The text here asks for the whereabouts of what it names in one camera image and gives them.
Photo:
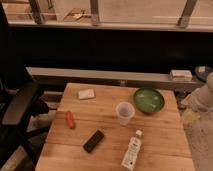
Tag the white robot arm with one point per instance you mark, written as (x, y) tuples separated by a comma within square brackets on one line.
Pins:
[(202, 99)]

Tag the white box on ledge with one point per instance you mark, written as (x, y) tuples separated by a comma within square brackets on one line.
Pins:
[(181, 75)]

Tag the grey metal ledge rail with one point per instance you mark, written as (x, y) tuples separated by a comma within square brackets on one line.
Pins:
[(59, 77)]

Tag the white sponge block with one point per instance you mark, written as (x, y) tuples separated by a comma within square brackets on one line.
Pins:
[(86, 94)]

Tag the black remote control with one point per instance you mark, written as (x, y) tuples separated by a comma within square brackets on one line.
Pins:
[(93, 141)]

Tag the white plastic bottle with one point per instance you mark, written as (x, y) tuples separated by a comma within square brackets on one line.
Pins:
[(130, 157)]

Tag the clear plastic cup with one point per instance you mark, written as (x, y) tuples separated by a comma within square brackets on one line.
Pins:
[(125, 112)]

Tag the green ceramic bowl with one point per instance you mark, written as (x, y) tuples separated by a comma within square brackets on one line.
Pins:
[(148, 100)]

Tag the dark round dish on ledge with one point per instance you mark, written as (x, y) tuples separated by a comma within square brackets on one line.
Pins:
[(202, 72)]

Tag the black office chair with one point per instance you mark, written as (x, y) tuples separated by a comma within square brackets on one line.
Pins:
[(20, 98)]

